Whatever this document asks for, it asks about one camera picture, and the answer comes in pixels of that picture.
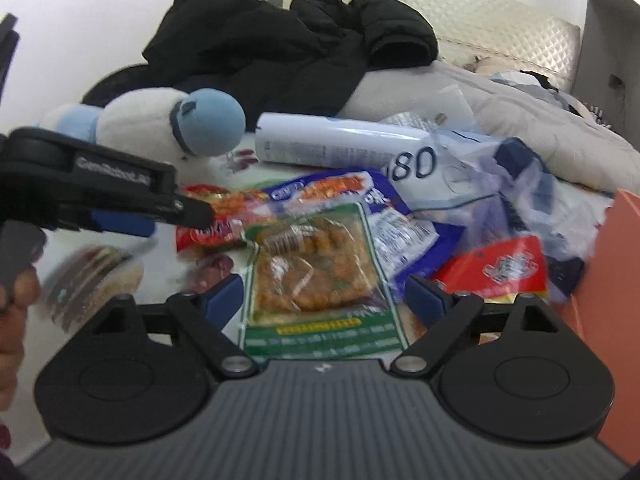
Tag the red cracker snack packet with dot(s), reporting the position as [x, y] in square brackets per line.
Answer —
[495, 267]

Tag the green edged snack packet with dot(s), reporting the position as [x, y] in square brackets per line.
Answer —
[315, 270]

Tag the grey duvet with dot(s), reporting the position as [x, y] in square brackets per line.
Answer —
[525, 120]

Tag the orange cardboard box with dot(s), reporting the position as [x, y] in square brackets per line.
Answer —
[620, 270]

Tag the crumpled clear plastic bag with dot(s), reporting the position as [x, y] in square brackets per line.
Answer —
[520, 195]

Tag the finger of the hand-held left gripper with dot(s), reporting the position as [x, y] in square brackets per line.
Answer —
[122, 224]
[187, 212]

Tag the black puffer jacket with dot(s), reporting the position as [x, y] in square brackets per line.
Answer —
[280, 45]

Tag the white and blue plush penguin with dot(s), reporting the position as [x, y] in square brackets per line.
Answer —
[145, 120]

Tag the white spray can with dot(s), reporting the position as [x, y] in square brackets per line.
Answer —
[340, 140]

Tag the blue and white snack packet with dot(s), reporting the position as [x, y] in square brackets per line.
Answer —
[405, 240]

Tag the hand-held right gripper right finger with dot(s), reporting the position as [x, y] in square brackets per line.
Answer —
[425, 296]

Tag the cream quilted headboard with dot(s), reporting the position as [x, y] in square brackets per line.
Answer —
[500, 20]

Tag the black wall socket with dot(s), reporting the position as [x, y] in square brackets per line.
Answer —
[615, 80]

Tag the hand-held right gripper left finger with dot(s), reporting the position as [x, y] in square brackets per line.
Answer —
[227, 296]

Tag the pile of clothes on bed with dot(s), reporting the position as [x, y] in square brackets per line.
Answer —
[550, 87]

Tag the person's left hand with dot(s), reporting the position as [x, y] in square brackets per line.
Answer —
[15, 340]

